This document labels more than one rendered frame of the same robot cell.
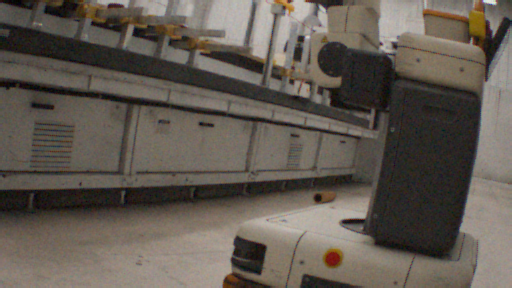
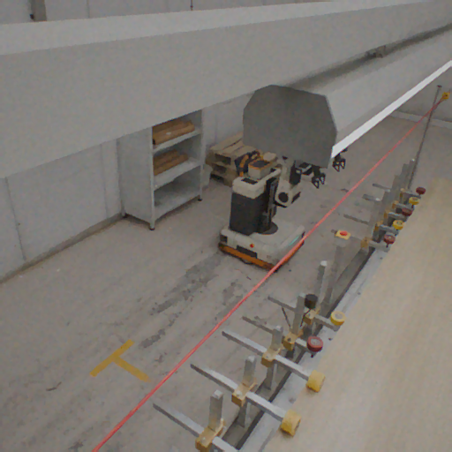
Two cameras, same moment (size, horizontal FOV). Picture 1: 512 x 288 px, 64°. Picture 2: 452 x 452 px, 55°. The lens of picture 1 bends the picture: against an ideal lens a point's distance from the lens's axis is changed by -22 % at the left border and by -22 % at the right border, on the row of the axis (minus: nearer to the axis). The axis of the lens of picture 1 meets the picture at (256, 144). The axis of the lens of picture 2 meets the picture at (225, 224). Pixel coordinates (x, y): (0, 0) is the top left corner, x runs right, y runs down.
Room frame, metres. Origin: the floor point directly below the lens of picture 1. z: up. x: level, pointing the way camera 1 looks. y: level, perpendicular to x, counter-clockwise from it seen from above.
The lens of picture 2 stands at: (5.11, -0.48, 2.50)
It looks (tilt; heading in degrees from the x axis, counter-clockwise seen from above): 31 degrees down; 185
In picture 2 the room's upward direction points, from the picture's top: 4 degrees clockwise
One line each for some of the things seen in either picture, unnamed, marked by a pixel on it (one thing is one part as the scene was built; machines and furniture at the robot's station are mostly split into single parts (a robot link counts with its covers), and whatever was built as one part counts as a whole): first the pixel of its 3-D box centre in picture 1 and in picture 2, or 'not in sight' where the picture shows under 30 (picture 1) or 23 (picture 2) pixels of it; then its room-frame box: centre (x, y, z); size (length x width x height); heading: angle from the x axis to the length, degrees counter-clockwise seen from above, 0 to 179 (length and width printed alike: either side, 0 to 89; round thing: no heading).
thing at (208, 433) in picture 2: not in sight; (211, 434); (4.09, -0.57, 0.95); 0.14 x 0.06 x 0.05; 153
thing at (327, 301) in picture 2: (271, 49); (334, 274); (2.94, 0.01, 0.93); 0.05 x 0.05 x 0.45; 63
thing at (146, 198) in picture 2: not in sight; (162, 145); (0.74, -1.57, 0.78); 0.90 x 0.45 x 1.55; 153
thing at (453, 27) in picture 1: (448, 39); (259, 169); (1.33, -0.51, 0.87); 0.23 x 0.15 x 0.11; 153
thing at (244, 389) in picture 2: not in sight; (244, 389); (3.86, -0.46, 0.95); 0.14 x 0.06 x 0.05; 153
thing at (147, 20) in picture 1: (144, 20); (380, 211); (1.85, 0.51, 0.83); 0.43 x 0.03 x 0.04; 63
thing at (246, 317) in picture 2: not in sight; (278, 333); (3.40, -0.30, 0.84); 0.43 x 0.03 x 0.04; 63
